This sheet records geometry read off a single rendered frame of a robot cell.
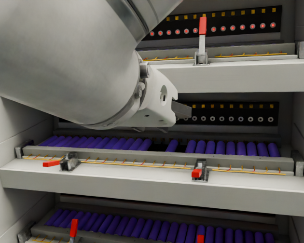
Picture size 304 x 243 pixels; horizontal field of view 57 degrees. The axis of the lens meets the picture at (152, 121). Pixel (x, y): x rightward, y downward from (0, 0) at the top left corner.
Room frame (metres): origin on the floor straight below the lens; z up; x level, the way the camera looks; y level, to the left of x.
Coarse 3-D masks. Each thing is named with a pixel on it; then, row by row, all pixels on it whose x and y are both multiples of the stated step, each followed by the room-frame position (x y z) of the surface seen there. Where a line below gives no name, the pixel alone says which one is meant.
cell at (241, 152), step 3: (237, 144) 0.58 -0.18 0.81; (240, 144) 0.58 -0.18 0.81; (243, 144) 0.58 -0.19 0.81; (237, 147) 0.57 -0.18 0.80; (240, 147) 0.56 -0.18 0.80; (243, 147) 0.56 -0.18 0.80; (237, 150) 0.56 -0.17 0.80; (240, 150) 0.55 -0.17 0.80; (243, 150) 0.55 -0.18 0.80; (237, 153) 0.54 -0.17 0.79; (240, 153) 0.53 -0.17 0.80; (243, 153) 0.53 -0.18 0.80
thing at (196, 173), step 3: (198, 162) 0.49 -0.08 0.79; (201, 162) 0.48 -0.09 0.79; (198, 165) 0.49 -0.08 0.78; (201, 165) 0.49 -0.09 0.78; (198, 168) 0.48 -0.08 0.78; (201, 168) 0.48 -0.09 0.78; (195, 171) 0.43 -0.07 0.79; (198, 171) 0.43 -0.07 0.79; (201, 171) 0.45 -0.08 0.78; (192, 174) 0.42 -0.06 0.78; (195, 174) 0.42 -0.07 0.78; (198, 174) 0.42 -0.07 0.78; (198, 177) 0.42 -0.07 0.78
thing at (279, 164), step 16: (48, 160) 0.60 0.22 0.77; (96, 160) 0.57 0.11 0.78; (112, 160) 0.57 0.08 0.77; (128, 160) 0.56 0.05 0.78; (144, 160) 0.55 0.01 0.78; (160, 160) 0.55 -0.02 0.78; (176, 160) 0.54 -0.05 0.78; (192, 160) 0.53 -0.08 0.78; (208, 160) 0.52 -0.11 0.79; (224, 160) 0.51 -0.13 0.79; (240, 160) 0.50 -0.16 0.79; (256, 160) 0.49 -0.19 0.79; (272, 160) 0.49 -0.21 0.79; (288, 160) 0.49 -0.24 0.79
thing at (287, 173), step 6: (24, 156) 0.63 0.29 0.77; (30, 156) 0.63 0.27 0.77; (84, 162) 0.59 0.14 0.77; (108, 162) 0.57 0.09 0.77; (114, 162) 0.57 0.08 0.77; (120, 162) 0.56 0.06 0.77; (126, 162) 0.56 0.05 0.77; (132, 162) 0.56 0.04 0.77; (138, 162) 0.56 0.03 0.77; (144, 162) 0.56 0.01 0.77; (174, 168) 0.54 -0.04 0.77; (180, 168) 0.53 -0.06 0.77; (192, 168) 0.53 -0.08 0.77; (210, 168) 0.52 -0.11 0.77; (216, 168) 0.51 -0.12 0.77; (222, 168) 0.51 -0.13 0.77; (228, 168) 0.51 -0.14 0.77; (234, 168) 0.51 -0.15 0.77; (240, 168) 0.50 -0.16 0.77; (270, 174) 0.49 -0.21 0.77; (288, 174) 0.48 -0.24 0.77
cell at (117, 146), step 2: (122, 138) 0.66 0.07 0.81; (124, 138) 0.66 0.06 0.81; (120, 140) 0.64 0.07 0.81; (122, 140) 0.65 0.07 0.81; (124, 140) 0.65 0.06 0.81; (118, 142) 0.63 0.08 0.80; (120, 142) 0.64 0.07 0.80; (122, 142) 0.64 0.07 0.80; (124, 142) 0.65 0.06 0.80; (116, 144) 0.62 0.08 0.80; (118, 144) 0.62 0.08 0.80; (120, 144) 0.63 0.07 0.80; (122, 144) 0.63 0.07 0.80; (114, 146) 0.61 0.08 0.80; (116, 146) 0.61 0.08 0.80; (118, 146) 0.62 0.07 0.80; (120, 146) 0.62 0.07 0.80; (112, 148) 0.60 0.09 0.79; (114, 148) 0.60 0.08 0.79; (116, 148) 0.61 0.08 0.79; (118, 148) 0.61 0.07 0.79
